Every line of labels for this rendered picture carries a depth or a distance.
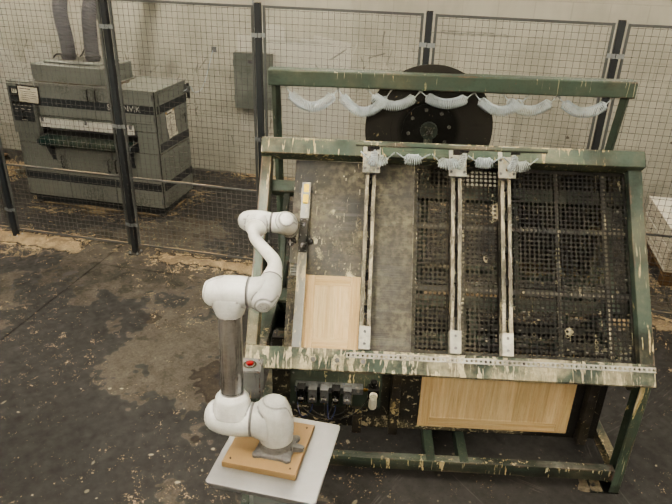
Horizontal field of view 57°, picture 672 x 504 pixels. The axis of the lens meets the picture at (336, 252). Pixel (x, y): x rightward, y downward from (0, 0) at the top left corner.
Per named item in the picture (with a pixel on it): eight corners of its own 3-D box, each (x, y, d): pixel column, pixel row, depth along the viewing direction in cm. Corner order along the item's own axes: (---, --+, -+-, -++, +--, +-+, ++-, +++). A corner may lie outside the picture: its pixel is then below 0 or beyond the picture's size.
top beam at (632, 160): (262, 158, 366) (259, 152, 356) (263, 143, 369) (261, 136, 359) (638, 174, 359) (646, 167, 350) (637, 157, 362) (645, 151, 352)
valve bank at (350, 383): (287, 421, 332) (287, 385, 321) (290, 403, 345) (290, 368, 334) (380, 426, 330) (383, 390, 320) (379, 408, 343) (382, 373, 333)
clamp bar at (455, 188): (444, 354, 337) (451, 350, 314) (446, 151, 365) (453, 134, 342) (462, 355, 337) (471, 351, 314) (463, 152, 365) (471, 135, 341)
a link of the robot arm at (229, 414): (250, 445, 275) (201, 441, 277) (257, 424, 291) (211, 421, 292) (247, 283, 251) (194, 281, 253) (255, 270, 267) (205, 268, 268)
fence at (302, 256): (292, 347, 340) (291, 346, 336) (303, 184, 362) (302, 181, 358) (301, 347, 340) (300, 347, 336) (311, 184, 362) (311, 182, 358)
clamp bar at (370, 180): (354, 349, 339) (355, 346, 316) (363, 148, 366) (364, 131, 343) (372, 350, 339) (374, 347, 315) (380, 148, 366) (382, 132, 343)
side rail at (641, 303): (631, 365, 340) (640, 364, 329) (619, 177, 366) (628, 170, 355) (645, 365, 340) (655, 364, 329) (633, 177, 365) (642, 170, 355)
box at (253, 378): (237, 399, 320) (236, 370, 312) (242, 384, 330) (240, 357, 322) (260, 400, 319) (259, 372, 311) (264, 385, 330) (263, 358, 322)
